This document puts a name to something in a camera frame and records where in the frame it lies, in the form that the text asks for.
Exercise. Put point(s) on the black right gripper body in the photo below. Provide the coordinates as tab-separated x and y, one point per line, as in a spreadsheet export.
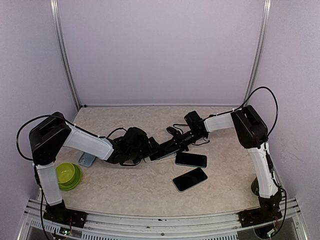
184	143

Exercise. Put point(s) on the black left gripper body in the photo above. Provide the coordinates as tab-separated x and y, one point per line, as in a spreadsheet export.
137	154

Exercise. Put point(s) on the black phone teal edge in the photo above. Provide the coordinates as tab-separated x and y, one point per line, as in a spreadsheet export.
162	153

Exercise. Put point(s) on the clear phone case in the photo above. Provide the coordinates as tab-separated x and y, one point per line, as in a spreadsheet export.
167	157

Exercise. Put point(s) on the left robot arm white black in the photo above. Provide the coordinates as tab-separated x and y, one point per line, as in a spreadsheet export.
55	132

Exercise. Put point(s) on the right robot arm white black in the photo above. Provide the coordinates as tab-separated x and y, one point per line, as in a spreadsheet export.
252	134

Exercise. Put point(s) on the black phone middle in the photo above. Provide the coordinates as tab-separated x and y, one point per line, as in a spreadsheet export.
191	160

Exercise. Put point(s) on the black phone front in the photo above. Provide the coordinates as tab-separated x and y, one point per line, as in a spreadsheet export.
189	179

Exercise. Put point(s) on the light blue phone case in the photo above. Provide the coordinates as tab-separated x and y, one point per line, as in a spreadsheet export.
86	160

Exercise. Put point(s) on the green saucer plate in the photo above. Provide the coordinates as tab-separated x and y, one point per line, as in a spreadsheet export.
75	183

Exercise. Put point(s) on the green bowl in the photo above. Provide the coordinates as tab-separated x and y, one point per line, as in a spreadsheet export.
66	173

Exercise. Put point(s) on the dark green cup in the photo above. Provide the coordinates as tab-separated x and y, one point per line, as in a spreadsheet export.
255	187

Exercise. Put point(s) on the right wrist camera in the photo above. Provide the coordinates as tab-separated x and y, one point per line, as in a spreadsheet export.
173	131

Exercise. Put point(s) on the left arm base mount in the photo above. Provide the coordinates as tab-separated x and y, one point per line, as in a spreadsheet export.
60	214

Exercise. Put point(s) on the right aluminium frame post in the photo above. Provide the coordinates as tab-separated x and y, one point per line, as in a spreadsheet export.
260	47

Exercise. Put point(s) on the aluminium frame post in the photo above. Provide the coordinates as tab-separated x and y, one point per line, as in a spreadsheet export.
260	47
54	6

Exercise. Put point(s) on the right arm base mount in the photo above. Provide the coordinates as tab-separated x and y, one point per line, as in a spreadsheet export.
268	211

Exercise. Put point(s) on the aluminium front rail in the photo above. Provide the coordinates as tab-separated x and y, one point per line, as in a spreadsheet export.
111	226

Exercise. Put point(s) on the left aluminium frame post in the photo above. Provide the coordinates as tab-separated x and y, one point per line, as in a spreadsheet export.
54	6

